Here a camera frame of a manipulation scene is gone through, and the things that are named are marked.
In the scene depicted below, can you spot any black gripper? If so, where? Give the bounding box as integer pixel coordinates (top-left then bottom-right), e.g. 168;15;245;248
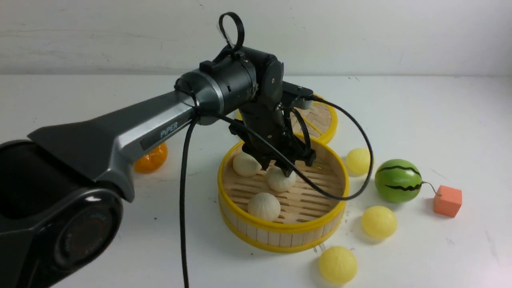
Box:
229;102;316;178

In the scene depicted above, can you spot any white bun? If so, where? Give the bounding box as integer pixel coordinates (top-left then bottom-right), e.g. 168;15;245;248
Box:
267;166;297;193
232;151;262;178
247;192;280;222

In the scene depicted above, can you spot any yellow bun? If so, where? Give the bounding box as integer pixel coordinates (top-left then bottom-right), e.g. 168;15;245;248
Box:
361;206;398;240
318;246;358;286
345;148;370;176

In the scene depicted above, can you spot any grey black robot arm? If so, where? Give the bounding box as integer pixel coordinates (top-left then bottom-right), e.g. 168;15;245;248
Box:
0;48;315;288

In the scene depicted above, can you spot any yellow rimmed woven steamer lid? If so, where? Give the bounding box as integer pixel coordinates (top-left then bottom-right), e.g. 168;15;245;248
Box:
236;94;338;145

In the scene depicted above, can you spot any green toy watermelon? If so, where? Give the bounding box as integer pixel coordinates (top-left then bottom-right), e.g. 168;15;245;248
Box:
374;158;441;204

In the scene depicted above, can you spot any orange toy tangerine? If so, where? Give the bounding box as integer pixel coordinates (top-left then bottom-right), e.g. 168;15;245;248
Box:
134;142;168;174

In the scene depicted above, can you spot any orange foam cube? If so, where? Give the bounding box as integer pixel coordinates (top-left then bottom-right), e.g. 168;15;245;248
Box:
433;185;462;218

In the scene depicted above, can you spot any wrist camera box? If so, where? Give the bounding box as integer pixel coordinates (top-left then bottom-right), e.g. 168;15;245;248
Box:
280;82;314;110

